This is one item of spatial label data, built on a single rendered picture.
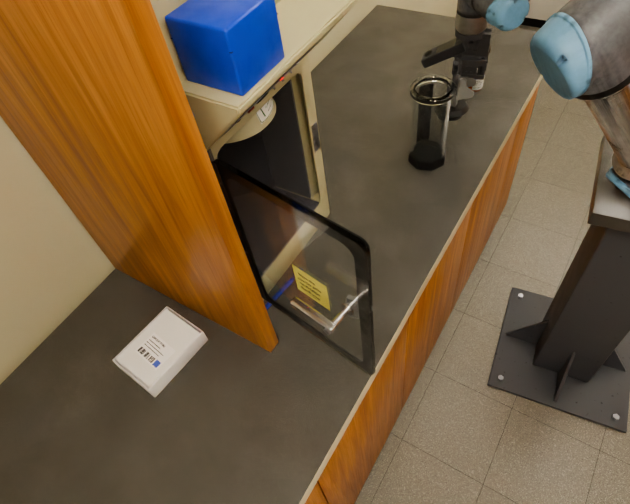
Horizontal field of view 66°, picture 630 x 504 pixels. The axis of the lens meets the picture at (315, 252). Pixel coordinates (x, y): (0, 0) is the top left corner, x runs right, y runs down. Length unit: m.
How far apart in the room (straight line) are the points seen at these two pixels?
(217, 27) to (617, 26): 0.53
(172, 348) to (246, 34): 0.67
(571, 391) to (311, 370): 1.30
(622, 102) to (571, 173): 1.93
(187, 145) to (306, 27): 0.28
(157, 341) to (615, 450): 1.61
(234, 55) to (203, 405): 0.69
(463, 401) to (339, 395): 1.08
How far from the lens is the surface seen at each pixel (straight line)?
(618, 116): 0.97
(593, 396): 2.14
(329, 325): 0.76
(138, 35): 0.55
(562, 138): 3.06
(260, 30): 0.67
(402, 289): 1.11
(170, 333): 1.10
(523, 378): 2.09
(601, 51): 0.83
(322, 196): 1.19
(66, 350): 1.25
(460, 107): 1.45
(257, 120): 0.92
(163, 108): 0.60
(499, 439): 2.00
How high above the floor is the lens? 1.87
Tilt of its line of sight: 52 degrees down
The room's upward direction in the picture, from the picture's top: 11 degrees counter-clockwise
